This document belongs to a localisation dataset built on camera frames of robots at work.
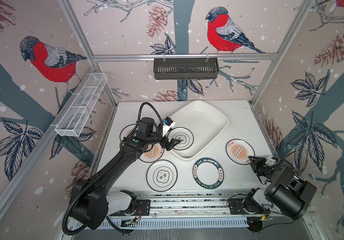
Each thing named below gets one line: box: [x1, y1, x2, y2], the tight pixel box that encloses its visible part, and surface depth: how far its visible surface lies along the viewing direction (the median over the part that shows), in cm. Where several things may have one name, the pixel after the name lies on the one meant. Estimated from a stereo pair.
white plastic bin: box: [171, 100, 229, 160], surface depth 108 cm
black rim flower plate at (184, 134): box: [167, 126, 194, 150], surface depth 102 cm
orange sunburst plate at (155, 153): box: [138, 143, 165, 163], surface depth 92 cm
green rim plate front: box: [192, 157, 224, 189], surface depth 86 cm
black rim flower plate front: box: [146, 159, 178, 192], surface depth 85 cm
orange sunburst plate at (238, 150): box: [225, 138, 256, 165], surface depth 95 cm
